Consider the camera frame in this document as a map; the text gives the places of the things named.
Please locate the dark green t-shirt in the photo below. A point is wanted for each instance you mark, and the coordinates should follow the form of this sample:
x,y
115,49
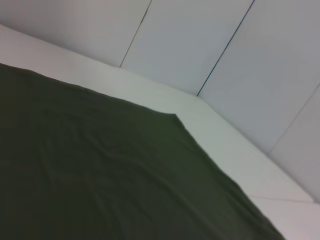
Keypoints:
x,y
100,162

